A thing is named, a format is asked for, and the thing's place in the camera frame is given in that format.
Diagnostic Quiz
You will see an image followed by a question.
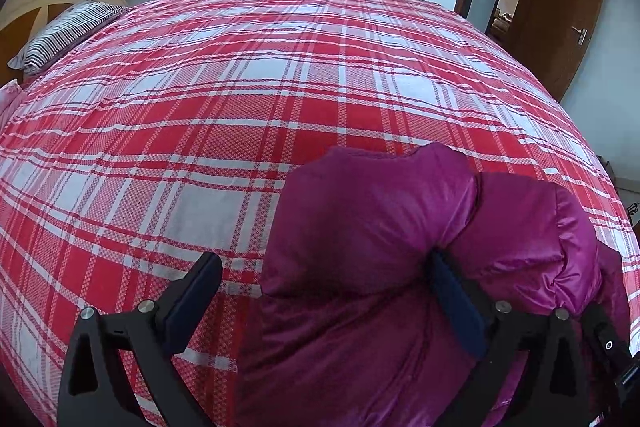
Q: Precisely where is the red white plaid bedsheet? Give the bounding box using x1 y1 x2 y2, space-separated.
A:
1 0 639 426

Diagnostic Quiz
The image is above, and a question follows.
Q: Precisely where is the striped grey pillow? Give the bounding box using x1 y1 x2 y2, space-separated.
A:
8 0 128 77

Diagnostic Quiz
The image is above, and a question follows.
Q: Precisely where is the silver door handle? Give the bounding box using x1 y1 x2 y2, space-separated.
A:
572 26 588 46

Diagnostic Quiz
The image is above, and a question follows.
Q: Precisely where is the brown wooden door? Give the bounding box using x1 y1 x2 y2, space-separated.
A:
508 0 603 102

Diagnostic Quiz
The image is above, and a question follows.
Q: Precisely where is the pink floral folded quilt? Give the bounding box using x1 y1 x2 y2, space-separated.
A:
0 79 25 131

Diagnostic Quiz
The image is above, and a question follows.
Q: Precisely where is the magenta quilted down jacket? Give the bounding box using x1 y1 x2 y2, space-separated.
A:
233 144 630 426

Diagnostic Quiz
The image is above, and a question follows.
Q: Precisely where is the cream and brown headboard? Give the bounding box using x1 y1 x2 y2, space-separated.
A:
1 0 127 86

